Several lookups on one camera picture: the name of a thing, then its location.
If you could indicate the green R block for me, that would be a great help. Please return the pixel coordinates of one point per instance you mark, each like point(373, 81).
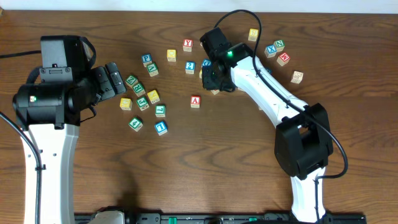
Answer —
point(138, 89)

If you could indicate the blue X block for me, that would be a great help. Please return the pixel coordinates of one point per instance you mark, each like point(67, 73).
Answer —
point(270, 51)

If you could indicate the green N block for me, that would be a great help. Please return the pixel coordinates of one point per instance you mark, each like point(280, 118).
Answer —
point(279, 45)

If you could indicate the green Z block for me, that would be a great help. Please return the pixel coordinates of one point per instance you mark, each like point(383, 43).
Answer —
point(131, 81)

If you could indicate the plain picture block right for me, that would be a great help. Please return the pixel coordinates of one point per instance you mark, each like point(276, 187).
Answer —
point(297, 77)

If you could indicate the yellow block upper left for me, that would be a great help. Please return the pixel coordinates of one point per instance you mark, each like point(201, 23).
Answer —
point(171, 55)

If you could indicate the red M block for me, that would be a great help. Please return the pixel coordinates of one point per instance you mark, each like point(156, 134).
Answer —
point(283, 59)

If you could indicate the green J block left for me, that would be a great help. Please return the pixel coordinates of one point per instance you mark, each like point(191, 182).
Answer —
point(142, 103)

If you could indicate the blue D block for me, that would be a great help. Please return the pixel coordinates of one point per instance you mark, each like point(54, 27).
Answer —
point(206, 63)

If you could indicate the green L block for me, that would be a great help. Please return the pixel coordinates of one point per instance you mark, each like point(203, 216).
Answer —
point(160, 111)

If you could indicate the green V block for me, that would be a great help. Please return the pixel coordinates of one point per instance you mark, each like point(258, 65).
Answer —
point(152, 69)

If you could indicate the yellow block far left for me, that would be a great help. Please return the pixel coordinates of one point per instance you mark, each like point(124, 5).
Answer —
point(126, 104)

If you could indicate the red I block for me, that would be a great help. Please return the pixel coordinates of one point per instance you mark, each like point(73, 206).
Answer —
point(215, 92)

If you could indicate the red A block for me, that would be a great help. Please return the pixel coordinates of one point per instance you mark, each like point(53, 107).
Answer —
point(195, 101)

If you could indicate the yellow block middle left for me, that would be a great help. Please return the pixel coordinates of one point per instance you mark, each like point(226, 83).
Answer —
point(153, 96)

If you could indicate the red Y block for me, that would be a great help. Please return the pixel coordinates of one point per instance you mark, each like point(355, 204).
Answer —
point(187, 45)

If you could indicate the blue 2 block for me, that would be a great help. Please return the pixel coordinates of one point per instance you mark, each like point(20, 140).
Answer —
point(190, 67)

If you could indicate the blue L block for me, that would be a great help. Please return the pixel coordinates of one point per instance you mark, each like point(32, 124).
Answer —
point(161, 128)

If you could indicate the blue P block left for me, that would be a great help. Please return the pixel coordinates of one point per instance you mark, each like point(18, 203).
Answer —
point(146, 59)

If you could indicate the yellow block top right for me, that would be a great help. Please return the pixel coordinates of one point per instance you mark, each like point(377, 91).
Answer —
point(253, 35)

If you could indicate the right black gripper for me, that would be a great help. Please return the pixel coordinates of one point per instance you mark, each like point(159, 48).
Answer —
point(209, 83)

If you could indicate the green 4 block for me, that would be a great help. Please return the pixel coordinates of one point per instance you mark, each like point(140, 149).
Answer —
point(136, 124)

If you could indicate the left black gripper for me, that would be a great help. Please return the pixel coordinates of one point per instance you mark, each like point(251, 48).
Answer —
point(106, 89)

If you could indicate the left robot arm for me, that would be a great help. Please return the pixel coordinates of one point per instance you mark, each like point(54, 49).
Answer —
point(48, 108)

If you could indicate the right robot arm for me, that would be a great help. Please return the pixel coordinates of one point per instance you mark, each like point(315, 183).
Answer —
point(302, 144)

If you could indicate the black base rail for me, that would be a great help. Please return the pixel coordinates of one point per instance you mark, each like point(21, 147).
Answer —
point(155, 218)

